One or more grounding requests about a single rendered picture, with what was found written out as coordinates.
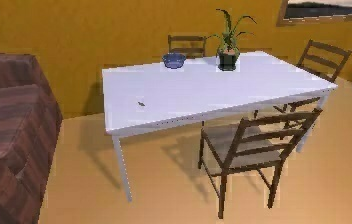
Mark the white table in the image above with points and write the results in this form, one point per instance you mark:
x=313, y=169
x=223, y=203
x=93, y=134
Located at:
x=197, y=90

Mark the small dark object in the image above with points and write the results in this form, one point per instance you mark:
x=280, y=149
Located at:
x=141, y=104

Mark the blue bowl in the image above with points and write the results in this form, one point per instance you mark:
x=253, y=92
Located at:
x=174, y=61

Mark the brown wooden chair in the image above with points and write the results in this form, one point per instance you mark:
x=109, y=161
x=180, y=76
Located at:
x=187, y=45
x=247, y=146
x=322, y=60

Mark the green plant in black pot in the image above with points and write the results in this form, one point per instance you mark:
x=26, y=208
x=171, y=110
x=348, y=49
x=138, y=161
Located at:
x=228, y=50

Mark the framed wall picture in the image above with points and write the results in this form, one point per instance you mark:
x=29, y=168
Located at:
x=320, y=11

